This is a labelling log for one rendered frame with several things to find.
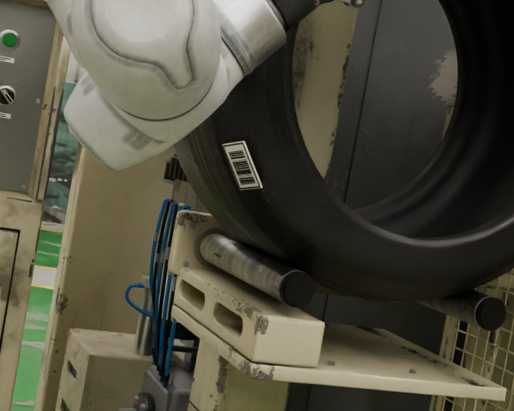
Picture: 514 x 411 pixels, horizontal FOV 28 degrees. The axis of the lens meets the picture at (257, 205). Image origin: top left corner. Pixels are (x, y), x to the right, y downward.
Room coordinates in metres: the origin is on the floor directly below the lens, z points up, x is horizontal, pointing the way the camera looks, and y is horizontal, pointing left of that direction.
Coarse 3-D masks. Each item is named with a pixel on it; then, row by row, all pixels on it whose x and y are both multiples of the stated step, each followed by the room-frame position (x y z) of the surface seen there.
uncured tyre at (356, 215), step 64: (448, 0) 1.60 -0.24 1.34; (512, 0) 1.58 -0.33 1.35; (512, 64) 1.61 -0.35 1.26; (256, 128) 1.20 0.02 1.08; (448, 128) 1.64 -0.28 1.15; (512, 128) 1.60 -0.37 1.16; (256, 192) 1.23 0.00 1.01; (320, 192) 1.22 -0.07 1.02; (448, 192) 1.61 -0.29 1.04; (512, 192) 1.53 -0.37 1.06; (320, 256) 1.25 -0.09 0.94; (384, 256) 1.26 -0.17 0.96; (448, 256) 1.29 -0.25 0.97; (512, 256) 1.33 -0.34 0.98
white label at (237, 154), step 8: (224, 144) 1.21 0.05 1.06; (232, 144) 1.20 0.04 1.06; (240, 144) 1.19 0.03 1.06; (232, 152) 1.21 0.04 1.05; (240, 152) 1.20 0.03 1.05; (248, 152) 1.19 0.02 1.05; (232, 160) 1.22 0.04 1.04; (240, 160) 1.20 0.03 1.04; (248, 160) 1.19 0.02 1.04; (232, 168) 1.22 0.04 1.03; (240, 168) 1.21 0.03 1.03; (248, 168) 1.20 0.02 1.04; (240, 176) 1.22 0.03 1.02; (248, 176) 1.21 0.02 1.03; (256, 176) 1.20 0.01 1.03; (240, 184) 1.22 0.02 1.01; (248, 184) 1.21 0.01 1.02; (256, 184) 1.20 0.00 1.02
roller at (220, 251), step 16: (208, 240) 1.52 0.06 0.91; (224, 240) 1.49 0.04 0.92; (208, 256) 1.50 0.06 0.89; (224, 256) 1.43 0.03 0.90; (240, 256) 1.39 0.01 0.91; (256, 256) 1.35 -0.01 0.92; (240, 272) 1.37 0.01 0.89; (256, 272) 1.31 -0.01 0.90; (272, 272) 1.27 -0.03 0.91; (288, 272) 1.24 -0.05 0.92; (304, 272) 1.24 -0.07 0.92; (272, 288) 1.26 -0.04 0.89; (288, 288) 1.23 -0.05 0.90; (304, 288) 1.24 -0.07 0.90; (288, 304) 1.23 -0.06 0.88; (304, 304) 1.24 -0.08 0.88
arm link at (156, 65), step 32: (64, 0) 0.76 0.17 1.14; (96, 0) 0.71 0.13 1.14; (128, 0) 0.71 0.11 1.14; (160, 0) 0.71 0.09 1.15; (192, 0) 0.73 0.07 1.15; (64, 32) 0.78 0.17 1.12; (96, 32) 0.72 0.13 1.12; (128, 32) 0.71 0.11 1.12; (160, 32) 0.71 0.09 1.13; (192, 32) 0.73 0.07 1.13; (96, 64) 0.74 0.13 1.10; (128, 64) 0.72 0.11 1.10; (160, 64) 0.73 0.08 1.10; (192, 64) 0.75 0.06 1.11; (128, 96) 0.77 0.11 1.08; (160, 96) 0.77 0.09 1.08; (192, 96) 0.80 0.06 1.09
